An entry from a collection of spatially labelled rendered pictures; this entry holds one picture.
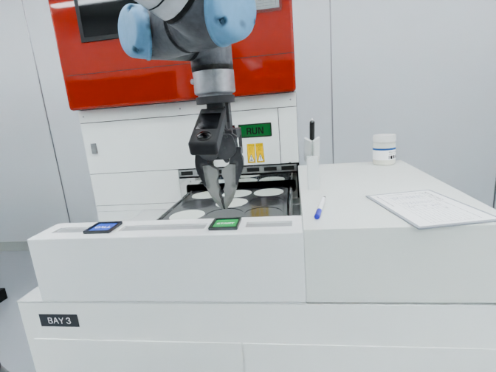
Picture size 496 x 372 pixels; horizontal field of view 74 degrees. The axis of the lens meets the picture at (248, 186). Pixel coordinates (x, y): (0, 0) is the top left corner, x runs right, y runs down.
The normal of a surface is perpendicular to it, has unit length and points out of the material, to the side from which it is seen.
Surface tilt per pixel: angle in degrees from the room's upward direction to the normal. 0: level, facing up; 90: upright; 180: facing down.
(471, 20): 90
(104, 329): 90
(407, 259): 90
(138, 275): 90
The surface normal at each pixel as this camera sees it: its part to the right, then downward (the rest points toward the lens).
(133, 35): -0.71, 0.22
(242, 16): 0.71, 0.14
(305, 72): -0.13, 0.24
